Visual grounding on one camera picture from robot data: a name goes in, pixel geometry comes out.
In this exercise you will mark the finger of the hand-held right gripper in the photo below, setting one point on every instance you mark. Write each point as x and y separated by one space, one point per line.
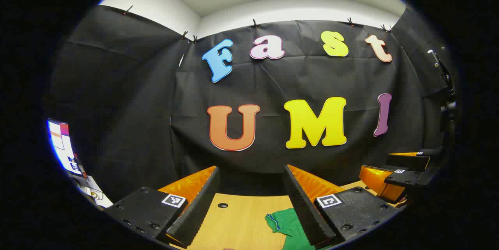
409 161
409 178

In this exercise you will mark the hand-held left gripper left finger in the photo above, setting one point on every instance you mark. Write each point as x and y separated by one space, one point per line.
199 211

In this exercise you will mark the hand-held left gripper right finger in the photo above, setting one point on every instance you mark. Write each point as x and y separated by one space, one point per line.
306 215

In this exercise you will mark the green T-shirt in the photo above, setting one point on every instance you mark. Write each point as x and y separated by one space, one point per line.
288 226

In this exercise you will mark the black table grommet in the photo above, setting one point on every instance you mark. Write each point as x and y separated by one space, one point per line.
223 205

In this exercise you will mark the white side desk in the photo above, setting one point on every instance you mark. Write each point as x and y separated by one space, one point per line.
102 201

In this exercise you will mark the black backdrop cloth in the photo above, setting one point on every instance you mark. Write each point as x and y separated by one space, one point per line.
136 105

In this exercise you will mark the red marker pen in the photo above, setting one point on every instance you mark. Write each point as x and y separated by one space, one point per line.
80 166

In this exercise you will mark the computer monitor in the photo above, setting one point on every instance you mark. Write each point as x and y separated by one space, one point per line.
62 144

